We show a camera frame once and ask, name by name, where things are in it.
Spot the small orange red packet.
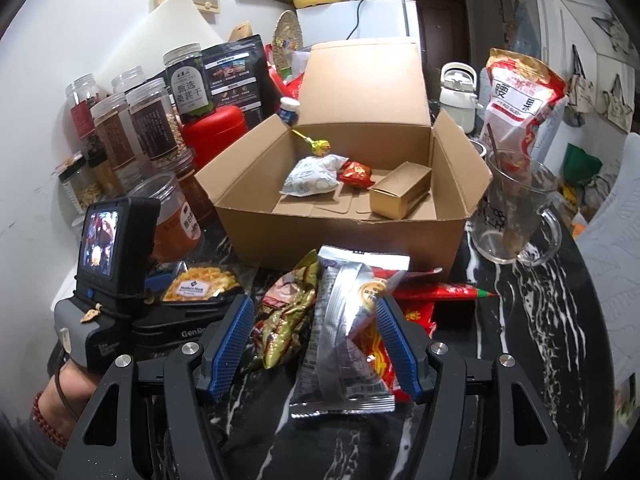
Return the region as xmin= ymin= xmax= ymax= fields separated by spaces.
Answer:
xmin=339 ymin=160 xmax=375 ymax=188

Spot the clear waffle packet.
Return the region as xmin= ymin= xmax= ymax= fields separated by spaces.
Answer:
xmin=160 ymin=265 xmax=241 ymax=303

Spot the group of clear plastic jars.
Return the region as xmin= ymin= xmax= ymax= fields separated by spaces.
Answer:
xmin=56 ymin=43 xmax=221 ymax=263

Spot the white green-print snack packet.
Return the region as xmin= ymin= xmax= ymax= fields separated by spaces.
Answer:
xmin=280 ymin=155 xmax=348 ymax=196

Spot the star shaped hanging bag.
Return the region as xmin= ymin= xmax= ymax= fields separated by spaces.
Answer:
xmin=592 ymin=7 xmax=633 ymax=51

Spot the brown stirring stick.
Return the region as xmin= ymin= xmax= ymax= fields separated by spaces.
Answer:
xmin=485 ymin=122 xmax=501 ymax=161

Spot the green yellow lollipop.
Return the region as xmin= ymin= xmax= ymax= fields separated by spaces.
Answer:
xmin=291 ymin=129 xmax=333 ymax=157

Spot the white foam board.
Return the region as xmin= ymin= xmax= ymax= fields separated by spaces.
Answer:
xmin=95 ymin=0 xmax=226 ymax=91

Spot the dark brown door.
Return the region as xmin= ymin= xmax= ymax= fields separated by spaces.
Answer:
xmin=405 ymin=0 xmax=473 ymax=68

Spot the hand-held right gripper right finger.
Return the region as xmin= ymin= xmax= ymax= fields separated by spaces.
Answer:
xmin=377 ymin=294 xmax=576 ymax=480

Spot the white fridge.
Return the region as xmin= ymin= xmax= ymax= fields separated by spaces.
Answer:
xmin=295 ymin=0 xmax=421 ymax=61

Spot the large red white nut bag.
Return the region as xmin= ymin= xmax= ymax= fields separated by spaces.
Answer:
xmin=480 ymin=48 xmax=568 ymax=161

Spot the round woven plate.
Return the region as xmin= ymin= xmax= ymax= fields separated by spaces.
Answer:
xmin=272 ymin=10 xmax=303 ymax=68

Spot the brown cardboard box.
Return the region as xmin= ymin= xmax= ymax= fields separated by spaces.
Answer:
xmin=194 ymin=40 xmax=493 ymax=273

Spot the black coffee pouch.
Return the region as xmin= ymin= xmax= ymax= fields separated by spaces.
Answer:
xmin=201 ymin=34 xmax=276 ymax=126

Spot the person's left forearm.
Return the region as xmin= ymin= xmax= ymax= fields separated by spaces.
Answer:
xmin=0 ymin=355 xmax=103 ymax=468

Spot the green shopping bag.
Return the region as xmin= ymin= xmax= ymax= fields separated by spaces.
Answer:
xmin=562 ymin=144 xmax=603 ymax=186

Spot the gold green snack packet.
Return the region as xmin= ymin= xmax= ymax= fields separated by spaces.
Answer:
xmin=250 ymin=255 xmax=321 ymax=371

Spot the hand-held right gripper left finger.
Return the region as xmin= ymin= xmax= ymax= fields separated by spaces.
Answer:
xmin=60 ymin=294 xmax=257 ymax=480

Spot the red canister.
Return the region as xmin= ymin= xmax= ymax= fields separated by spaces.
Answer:
xmin=181 ymin=105 xmax=248 ymax=171

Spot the black power cord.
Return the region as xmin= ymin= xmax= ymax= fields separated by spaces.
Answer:
xmin=347 ymin=0 xmax=368 ymax=41

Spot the white thermos jug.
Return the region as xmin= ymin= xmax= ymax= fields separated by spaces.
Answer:
xmin=439 ymin=62 xmax=483 ymax=133

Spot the small gold box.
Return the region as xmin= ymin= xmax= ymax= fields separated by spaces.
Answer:
xmin=369 ymin=161 xmax=433 ymax=220

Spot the glass mug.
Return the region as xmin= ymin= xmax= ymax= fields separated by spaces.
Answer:
xmin=470 ymin=149 xmax=563 ymax=266

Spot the plastic wrapped bundle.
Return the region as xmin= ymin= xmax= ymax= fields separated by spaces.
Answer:
xmin=505 ymin=0 xmax=543 ymax=58

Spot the silver red snack packet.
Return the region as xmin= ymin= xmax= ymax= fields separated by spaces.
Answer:
xmin=290 ymin=245 xmax=411 ymax=416

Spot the red bead bracelet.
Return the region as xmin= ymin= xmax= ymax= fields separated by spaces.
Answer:
xmin=31 ymin=391 xmax=68 ymax=450

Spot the canvas tote bag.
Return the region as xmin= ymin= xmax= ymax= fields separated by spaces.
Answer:
xmin=602 ymin=75 xmax=638 ymax=133
xmin=565 ymin=45 xmax=596 ymax=126

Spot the red green-topped snack packet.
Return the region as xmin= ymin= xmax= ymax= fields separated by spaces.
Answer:
xmin=395 ymin=280 xmax=501 ymax=303

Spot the red pouch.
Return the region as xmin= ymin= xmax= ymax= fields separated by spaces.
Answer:
xmin=265 ymin=45 xmax=306 ymax=96

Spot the small white blue-label bottle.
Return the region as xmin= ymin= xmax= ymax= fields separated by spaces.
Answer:
xmin=277 ymin=97 xmax=302 ymax=127

